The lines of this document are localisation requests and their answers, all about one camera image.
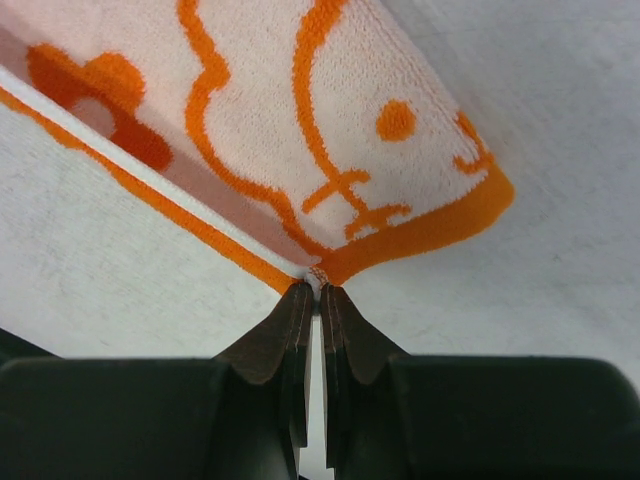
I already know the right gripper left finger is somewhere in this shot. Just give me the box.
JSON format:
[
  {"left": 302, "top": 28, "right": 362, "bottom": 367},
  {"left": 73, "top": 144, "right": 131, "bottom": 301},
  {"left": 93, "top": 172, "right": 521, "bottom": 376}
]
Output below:
[{"left": 214, "top": 282, "right": 314, "bottom": 479}]

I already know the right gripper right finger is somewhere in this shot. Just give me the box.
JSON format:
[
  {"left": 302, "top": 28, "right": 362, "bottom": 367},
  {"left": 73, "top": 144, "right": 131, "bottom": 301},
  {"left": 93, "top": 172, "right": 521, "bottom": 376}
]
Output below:
[{"left": 319, "top": 284, "right": 408, "bottom": 470}]

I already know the orange flower pattern towel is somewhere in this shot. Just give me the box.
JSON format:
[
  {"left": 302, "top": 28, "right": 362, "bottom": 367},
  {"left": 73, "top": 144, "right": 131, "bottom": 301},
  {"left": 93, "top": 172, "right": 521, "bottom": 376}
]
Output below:
[{"left": 1, "top": 1, "right": 514, "bottom": 291}]

